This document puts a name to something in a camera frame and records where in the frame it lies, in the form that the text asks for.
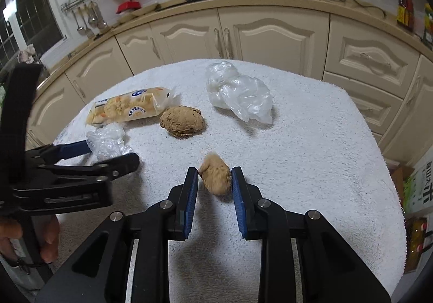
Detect small clear plastic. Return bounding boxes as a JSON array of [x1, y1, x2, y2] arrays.
[[86, 123, 133, 161]]

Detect white translucent plastic bag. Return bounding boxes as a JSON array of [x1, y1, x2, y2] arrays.
[[205, 61, 273, 124]]

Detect cream kitchen cabinet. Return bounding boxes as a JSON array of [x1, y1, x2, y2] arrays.
[[27, 0, 432, 165]]

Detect person's left hand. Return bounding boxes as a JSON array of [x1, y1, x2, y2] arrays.
[[0, 214, 61, 265]]

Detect dumpling package bag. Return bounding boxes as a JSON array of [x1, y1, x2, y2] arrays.
[[86, 87, 175, 126]]

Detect white towel table cover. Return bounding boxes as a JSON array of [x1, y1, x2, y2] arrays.
[[52, 58, 409, 303]]

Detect dark window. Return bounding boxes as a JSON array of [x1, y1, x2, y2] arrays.
[[1, 0, 64, 67]]

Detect hanging utensil rack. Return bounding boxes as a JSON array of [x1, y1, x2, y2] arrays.
[[61, 0, 110, 39]]

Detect brown cardboard box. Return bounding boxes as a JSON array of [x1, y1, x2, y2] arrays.
[[390, 164, 415, 206]]

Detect yellow cooking oil bottle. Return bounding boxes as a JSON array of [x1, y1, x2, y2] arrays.
[[404, 217, 432, 274]]

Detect white green rice bag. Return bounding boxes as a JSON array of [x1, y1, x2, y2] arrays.
[[403, 158, 432, 216]]

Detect red small object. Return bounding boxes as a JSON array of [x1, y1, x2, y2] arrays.
[[116, 0, 142, 14]]

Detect colourful seasoning packets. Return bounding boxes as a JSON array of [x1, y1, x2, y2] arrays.
[[396, 0, 432, 48]]

